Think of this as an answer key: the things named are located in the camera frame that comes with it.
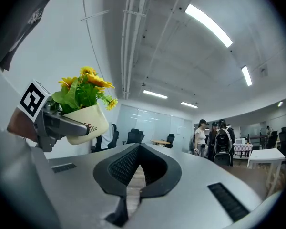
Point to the black suitcase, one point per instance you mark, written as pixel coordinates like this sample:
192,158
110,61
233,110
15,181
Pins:
222,159

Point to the black chair with white cloth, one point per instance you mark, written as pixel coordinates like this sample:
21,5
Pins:
106,137

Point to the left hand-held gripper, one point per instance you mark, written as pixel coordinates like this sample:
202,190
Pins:
32,99

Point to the long ceiling light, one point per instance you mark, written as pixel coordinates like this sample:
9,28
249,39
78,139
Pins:
155,94
189,104
246,75
208,24

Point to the frosted glass partition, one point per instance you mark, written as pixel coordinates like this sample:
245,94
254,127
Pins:
152,125

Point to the person's left forearm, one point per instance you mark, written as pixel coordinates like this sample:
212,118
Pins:
19,124

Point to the round wooden table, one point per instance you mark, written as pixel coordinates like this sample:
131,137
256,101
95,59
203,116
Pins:
160,142

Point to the black office chair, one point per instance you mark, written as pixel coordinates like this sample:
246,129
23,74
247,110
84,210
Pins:
170,140
134,136
274,138

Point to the black and white backpack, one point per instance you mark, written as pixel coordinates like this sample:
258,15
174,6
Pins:
222,139

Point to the yellow flowers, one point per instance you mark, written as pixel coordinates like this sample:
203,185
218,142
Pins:
90,114

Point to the white ceiling pipes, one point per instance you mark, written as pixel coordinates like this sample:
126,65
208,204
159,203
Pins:
131,44

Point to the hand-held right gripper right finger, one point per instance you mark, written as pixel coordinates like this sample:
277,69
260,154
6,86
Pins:
162,173

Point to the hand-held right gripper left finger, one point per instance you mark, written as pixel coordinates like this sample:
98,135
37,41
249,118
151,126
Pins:
124,166

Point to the white microwave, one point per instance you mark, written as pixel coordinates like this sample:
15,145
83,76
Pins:
240,141

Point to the white table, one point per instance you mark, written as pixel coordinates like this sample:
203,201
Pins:
267,154

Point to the table with checkered cloth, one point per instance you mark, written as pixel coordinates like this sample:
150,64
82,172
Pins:
243,148

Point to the person's dark grey shirt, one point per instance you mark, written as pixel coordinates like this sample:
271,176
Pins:
19,15

